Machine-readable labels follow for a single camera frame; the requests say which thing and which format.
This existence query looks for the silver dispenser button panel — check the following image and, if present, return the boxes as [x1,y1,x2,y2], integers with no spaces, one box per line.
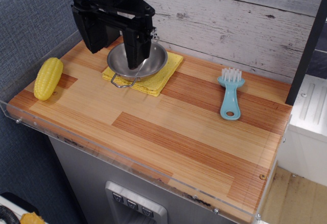
[105,181,168,223]

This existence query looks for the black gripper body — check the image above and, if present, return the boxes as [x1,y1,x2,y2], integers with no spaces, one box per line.
[74,0,155,38]

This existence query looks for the clear acrylic table guard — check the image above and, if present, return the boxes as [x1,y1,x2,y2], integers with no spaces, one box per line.
[7,42,291,223]

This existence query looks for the yellow object bottom left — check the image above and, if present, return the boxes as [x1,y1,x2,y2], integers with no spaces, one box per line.
[20,212,45,224]

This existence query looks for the small steel colander bowl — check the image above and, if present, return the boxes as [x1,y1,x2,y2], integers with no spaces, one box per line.
[107,42,168,88]

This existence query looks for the white toy sink unit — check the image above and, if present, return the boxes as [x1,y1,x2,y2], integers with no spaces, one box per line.
[277,75,326,186]

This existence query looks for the yellow folded sponge cloth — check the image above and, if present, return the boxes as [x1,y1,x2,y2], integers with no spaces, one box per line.
[102,52,183,97]

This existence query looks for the light blue dish brush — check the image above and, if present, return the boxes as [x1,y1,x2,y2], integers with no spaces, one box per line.
[218,68,245,121]

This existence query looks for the black vertical post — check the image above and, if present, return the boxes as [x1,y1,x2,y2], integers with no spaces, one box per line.
[285,0,326,105]

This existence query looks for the yellow plastic corn cob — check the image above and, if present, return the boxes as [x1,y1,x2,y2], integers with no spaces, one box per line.
[33,57,64,101]

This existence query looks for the grey toy fridge cabinet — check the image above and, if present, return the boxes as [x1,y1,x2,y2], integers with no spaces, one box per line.
[48,135,242,224]

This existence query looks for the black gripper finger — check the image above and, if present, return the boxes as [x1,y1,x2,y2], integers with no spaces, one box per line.
[122,28,153,70]
[72,6,109,54]

